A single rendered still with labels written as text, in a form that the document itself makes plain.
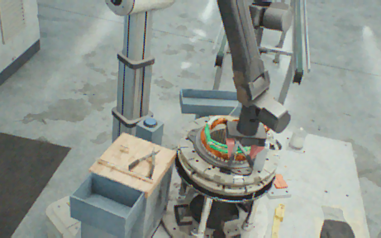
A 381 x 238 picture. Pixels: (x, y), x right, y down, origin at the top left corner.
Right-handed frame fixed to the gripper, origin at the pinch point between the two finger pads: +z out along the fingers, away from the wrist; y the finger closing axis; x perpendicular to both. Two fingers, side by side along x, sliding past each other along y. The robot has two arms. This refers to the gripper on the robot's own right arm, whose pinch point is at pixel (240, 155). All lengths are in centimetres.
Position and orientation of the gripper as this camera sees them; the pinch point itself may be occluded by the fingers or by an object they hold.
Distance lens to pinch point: 123.0
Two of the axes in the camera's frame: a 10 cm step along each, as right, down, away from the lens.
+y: 9.9, 1.1, 1.1
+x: -0.2, -5.8, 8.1
